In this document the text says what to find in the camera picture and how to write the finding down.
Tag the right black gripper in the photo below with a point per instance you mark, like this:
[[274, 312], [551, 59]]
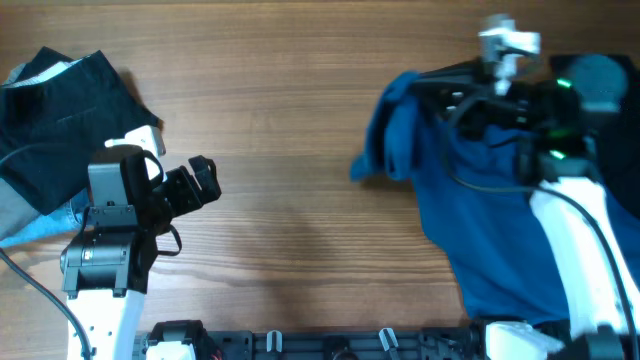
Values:
[[451, 95]]

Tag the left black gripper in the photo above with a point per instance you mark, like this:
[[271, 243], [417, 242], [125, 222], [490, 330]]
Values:
[[185, 191]]

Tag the blue polo shirt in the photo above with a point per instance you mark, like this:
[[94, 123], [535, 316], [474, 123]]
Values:
[[496, 247]]

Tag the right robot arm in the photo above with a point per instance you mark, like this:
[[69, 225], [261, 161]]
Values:
[[557, 168]]

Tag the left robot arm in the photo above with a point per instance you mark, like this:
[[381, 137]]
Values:
[[106, 266]]

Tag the folded blue jeans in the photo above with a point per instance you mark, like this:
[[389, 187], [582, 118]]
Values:
[[67, 218]]

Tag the folded black garment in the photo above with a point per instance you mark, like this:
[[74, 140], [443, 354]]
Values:
[[71, 114]]

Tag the black garment pile right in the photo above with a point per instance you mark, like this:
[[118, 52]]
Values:
[[618, 143]]

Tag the folded grey garment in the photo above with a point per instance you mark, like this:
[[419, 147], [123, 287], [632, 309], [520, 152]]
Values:
[[16, 216]]

